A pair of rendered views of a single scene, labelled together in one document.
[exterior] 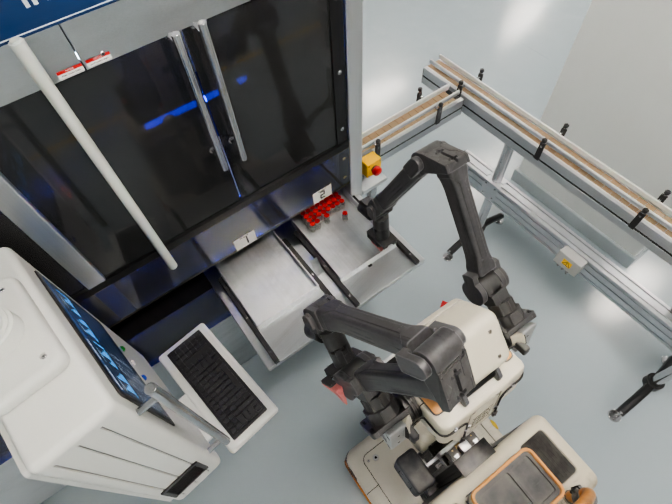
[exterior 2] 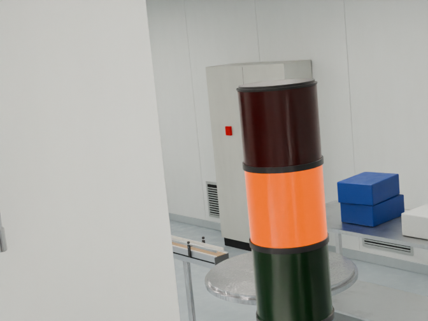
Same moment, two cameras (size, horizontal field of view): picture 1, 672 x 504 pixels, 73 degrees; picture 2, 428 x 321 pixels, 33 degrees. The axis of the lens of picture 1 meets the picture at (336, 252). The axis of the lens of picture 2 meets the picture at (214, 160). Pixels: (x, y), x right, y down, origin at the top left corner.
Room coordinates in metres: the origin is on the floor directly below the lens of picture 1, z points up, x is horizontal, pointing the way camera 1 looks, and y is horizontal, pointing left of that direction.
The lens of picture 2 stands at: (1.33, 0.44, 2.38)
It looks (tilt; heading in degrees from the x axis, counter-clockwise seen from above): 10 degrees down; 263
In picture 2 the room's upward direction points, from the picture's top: 6 degrees counter-clockwise
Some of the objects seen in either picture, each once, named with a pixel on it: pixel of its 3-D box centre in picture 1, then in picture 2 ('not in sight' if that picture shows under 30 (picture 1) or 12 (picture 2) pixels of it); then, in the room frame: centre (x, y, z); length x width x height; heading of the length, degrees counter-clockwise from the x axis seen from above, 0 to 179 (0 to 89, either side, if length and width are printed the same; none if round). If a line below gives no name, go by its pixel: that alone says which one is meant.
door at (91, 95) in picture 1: (136, 172); not in sight; (0.82, 0.49, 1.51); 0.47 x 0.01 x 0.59; 122
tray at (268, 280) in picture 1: (264, 274); not in sight; (0.84, 0.27, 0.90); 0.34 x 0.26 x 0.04; 32
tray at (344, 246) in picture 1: (342, 232); not in sight; (1.00, -0.03, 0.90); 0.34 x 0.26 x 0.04; 32
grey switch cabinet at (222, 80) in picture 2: not in sight; (262, 158); (-0.20, -7.21, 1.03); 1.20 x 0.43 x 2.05; 122
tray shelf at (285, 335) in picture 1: (313, 266); not in sight; (0.87, 0.09, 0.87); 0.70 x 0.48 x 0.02; 122
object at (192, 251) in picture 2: not in sight; (83, 221); (1.70, -5.78, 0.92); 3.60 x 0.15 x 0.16; 122
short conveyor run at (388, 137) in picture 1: (398, 126); not in sight; (1.53, -0.33, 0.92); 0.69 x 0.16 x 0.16; 122
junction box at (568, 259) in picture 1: (570, 261); not in sight; (1.00, -1.08, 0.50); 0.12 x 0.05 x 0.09; 32
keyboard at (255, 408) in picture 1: (214, 380); not in sight; (0.48, 0.45, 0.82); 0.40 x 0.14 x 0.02; 40
